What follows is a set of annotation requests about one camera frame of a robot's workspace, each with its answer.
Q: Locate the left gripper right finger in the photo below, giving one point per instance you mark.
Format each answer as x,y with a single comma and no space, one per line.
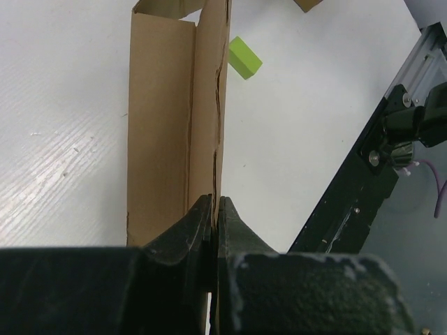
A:
261,291

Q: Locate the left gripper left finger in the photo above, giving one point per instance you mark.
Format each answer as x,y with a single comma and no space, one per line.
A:
104,279

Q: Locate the brown cardboard box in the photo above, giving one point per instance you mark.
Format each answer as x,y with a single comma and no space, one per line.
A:
177,94

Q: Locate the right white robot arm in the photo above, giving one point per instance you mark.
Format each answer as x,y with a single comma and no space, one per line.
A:
425,123

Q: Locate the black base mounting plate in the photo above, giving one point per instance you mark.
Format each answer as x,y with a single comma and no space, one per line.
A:
341,221

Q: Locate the green rectangular block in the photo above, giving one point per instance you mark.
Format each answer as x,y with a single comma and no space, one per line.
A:
245,62

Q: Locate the flat cardboard stack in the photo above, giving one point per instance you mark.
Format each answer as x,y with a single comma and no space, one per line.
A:
307,5

